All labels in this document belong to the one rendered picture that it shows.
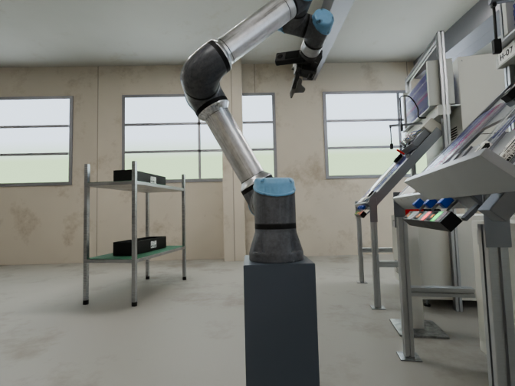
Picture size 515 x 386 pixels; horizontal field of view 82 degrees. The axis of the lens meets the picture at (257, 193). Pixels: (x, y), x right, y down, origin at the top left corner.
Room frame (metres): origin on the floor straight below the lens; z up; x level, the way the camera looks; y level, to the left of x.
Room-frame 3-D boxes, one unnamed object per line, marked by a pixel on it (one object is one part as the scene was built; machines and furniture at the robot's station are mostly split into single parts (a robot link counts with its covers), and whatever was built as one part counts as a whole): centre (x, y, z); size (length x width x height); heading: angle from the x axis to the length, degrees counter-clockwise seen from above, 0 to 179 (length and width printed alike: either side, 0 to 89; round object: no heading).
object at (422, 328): (1.73, -0.88, 0.39); 0.24 x 0.24 x 0.78; 79
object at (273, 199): (0.85, -0.05, 0.72); 0.13 x 0.12 x 0.14; 7
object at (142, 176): (2.76, 1.07, 1.01); 0.57 x 0.17 x 0.11; 169
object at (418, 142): (2.38, -1.29, 0.66); 1.01 x 0.73 x 1.31; 79
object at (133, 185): (2.76, 1.07, 0.55); 0.91 x 0.46 x 1.10; 169
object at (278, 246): (0.84, -0.05, 0.60); 0.15 x 0.15 x 0.10
